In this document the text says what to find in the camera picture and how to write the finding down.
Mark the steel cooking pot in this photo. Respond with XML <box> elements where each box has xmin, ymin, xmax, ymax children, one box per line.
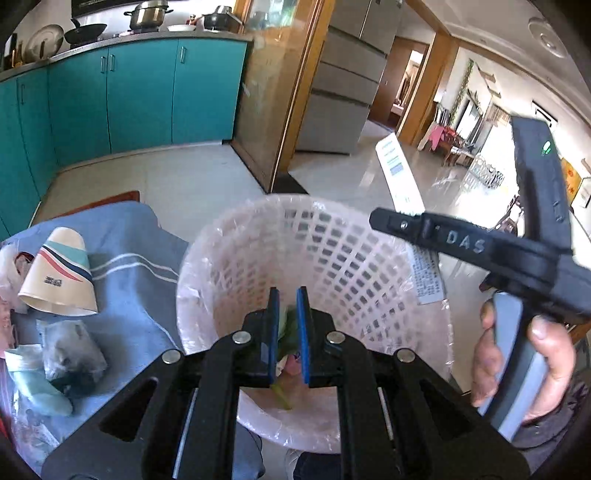
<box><xmin>124</xmin><ymin>0</ymin><xmax>174</xmax><ymax>32</ymax></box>

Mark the clear plastic wrapper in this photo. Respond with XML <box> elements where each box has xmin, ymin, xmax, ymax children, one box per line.
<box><xmin>8</xmin><ymin>406</ymin><xmax>63</xmax><ymax>464</ymax></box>

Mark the round ceiling light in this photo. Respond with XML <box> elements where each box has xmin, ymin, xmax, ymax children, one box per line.
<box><xmin>526</xmin><ymin>17</ymin><xmax>568</xmax><ymax>60</ymax></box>

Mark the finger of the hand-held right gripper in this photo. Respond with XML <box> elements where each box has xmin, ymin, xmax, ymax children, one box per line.
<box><xmin>369</xmin><ymin>207</ymin><xmax>495</xmax><ymax>278</ymax></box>

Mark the orange wall poster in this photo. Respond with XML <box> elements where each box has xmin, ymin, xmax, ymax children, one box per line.
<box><xmin>560</xmin><ymin>157</ymin><xmax>583</xmax><ymax>204</ymax></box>

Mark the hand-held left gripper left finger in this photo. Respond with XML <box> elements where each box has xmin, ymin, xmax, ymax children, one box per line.
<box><xmin>41</xmin><ymin>287</ymin><xmax>280</xmax><ymax>480</ymax></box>

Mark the grey refrigerator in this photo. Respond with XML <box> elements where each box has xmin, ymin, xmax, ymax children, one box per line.
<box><xmin>294</xmin><ymin>0</ymin><xmax>407</xmax><ymax>156</ymax></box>

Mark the clear plastic bin liner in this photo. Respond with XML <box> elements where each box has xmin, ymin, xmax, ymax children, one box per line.
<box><xmin>174</xmin><ymin>193</ymin><xmax>457</xmax><ymax>457</ymax></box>

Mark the round metal pan lid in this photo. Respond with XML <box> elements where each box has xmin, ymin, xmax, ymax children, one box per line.
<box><xmin>24</xmin><ymin>24</ymin><xmax>65</xmax><ymax>63</ymax></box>

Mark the teal kitchen cabinet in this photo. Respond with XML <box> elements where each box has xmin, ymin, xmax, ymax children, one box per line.
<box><xmin>0</xmin><ymin>36</ymin><xmax>254</xmax><ymax>241</ymax></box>

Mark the blue striped tablecloth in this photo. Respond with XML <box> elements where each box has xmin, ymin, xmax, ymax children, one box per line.
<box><xmin>0</xmin><ymin>200</ymin><xmax>266</xmax><ymax>480</ymax></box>

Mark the person's right hand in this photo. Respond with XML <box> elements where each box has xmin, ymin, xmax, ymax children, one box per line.
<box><xmin>470</xmin><ymin>299</ymin><xmax>578</xmax><ymax>422</ymax></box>

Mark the black cooking pot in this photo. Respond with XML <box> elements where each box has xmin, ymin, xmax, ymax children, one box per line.
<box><xmin>201</xmin><ymin>6</ymin><xmax>245</xmax><ymax>30</ymax></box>

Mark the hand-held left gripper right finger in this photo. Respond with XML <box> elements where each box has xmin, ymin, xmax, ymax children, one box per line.
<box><xmin>297</xmin><ymin>286</ymin><xmax>530</xmax><ymax>480</ymax></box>

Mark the white lattice plastic basket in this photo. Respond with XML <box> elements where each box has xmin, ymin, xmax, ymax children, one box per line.
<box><xmin>177</xmin><ymin>194</ymin><xmax>454</xmax><ymax>446</ymax></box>

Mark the light teal cloth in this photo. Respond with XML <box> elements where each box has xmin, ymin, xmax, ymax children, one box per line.
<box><xmin>4</xmin><ymin>345</ymin><xmax>74</xmax><ymax>417</ymax></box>

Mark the wooden table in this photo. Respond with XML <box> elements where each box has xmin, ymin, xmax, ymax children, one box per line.
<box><xmin>51</xmin><ymin>189</ymin><xmax>141</xmax><ymax>221</ymax></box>

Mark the striped paper cup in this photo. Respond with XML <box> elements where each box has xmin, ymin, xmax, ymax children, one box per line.
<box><xmin>17</xmin><ymin>227</ymin><xmax>99</xmax><ymax>317</ymax></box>

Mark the green vegetable scrap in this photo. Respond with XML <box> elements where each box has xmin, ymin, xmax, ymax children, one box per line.
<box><xmin>272</xmin><ymin>308</ymin><xmax>302</xmax><ymax>411</ymax></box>

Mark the black wok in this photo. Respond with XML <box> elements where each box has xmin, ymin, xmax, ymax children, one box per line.
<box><xmin>64</xmin><ymin>17</ymin><xmax>108</xmax><ymax>46</ymax></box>

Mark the wood framed glass door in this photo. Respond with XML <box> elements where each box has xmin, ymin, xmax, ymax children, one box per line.
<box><xmin>230</xmin><ymin>0</ymin><xmax>334</xmax><ymax>195</ymax></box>

